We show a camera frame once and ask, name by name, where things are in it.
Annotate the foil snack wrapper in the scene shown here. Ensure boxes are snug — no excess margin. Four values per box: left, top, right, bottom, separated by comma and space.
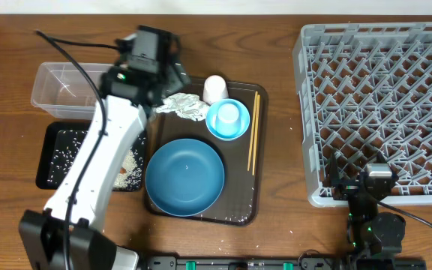
154, 93, 209, 122

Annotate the white paper cup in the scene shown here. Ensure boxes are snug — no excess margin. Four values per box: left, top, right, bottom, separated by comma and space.
203, 75, 229, 105

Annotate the dark blue plate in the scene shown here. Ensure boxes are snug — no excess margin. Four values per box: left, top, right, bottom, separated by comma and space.
145, 139, 225, 217

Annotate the white rice pile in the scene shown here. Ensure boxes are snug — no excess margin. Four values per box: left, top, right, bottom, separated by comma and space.
113, 150, 143, 191

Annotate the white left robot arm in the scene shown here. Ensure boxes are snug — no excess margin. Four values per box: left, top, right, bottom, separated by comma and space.
19, 56, 191, 269

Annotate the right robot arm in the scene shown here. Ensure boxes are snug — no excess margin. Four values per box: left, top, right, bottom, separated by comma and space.
325, 153, 406, 269

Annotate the grey dishwasher rack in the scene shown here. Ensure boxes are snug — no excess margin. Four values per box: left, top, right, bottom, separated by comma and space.
292, 22, 432, 208

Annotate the light blue bowl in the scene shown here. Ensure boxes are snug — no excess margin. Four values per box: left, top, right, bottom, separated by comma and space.
205, 98, 251, 141

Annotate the wooden chopstick left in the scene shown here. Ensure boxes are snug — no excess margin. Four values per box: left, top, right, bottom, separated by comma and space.
247, 91, 259, 172

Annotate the wooden chopstick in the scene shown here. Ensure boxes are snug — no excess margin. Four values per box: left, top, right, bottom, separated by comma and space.
247, 91, 259, 172
252, 93, 260, 176

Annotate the brown serving tray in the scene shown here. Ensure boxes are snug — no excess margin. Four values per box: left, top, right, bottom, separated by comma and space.
145, 82, 268, 226

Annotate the wooden chopstick right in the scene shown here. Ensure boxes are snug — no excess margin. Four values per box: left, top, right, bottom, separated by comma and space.
252, 93, 260, 176

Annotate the clear plastic bin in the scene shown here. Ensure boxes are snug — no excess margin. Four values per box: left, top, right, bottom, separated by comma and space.
30, 61, 161, 122

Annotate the black tray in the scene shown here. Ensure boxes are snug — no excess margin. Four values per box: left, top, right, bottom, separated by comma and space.
35, 121, 147, 190

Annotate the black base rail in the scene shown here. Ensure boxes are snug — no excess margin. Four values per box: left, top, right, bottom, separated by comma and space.
136, 250, 427, 270

